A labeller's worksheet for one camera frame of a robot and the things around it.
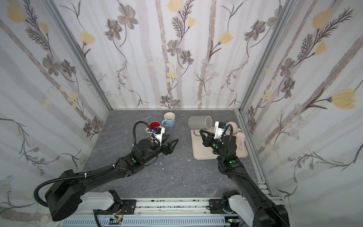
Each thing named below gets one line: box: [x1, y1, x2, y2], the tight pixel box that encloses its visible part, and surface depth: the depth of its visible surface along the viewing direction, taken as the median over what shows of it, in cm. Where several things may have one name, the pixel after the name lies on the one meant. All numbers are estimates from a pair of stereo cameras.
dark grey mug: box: [188, 115, 213, 130], surface depth 79 cm
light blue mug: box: [161, 111, 176, 128], surface depth 106 cm
